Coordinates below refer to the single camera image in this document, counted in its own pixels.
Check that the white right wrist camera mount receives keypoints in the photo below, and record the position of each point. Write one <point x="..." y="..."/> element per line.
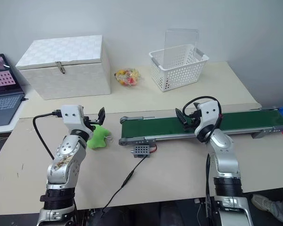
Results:
<point x="210" y="113"/>

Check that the clear plastic sheet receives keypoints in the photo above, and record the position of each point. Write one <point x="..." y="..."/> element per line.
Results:
<point x="181" y="40"/>

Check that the blue jeans leg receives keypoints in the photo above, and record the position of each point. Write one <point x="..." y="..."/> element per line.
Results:
<point x="281" y="210"/>

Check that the grey laptop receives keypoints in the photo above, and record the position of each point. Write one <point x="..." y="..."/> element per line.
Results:
<point x="2" y="103"/>

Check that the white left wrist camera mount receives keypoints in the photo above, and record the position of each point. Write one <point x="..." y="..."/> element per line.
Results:
<point x="72" y="115"/>

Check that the grey sneaker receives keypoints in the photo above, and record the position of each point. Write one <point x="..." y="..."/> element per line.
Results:
<point x="260" y="201"/>

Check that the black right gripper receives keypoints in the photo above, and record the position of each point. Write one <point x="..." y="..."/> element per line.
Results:
<point x="195" y="118"/>

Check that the metal box clasp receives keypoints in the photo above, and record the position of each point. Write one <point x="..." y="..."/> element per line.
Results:
<point x="60" y="67"/>

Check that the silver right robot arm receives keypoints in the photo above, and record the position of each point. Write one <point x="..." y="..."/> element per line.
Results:
<point x="224" y="153"/>

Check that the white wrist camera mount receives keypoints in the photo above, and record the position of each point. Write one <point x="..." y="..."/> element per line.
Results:
<point x="210" y="113"/>
<point x="72" y="115"/>

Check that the clear bag of colourful candy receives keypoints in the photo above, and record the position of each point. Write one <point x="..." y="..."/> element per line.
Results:
<point x="127" y="76"/>

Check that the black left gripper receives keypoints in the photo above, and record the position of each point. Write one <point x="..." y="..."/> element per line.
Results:
<point x="92" y="121"/>

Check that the white woven storage box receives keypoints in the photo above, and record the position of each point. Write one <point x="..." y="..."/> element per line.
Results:
<point x="68" y="70"/>

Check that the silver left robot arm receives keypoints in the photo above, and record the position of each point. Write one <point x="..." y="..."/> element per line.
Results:
<point x="66" y="162"/>

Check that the green conveyor belt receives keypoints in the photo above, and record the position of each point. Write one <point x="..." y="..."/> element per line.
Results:
<point x="155" y="128"/>

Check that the green plush toy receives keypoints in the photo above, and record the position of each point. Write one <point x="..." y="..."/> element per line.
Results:
<point x="97" y="140"/>

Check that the white perforated plastic basket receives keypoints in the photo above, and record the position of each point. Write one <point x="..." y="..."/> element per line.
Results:
<point x="179" y="70"/>

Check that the grey perforated controller box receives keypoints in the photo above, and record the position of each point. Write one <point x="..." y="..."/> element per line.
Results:
<point x="141" y="150"/>

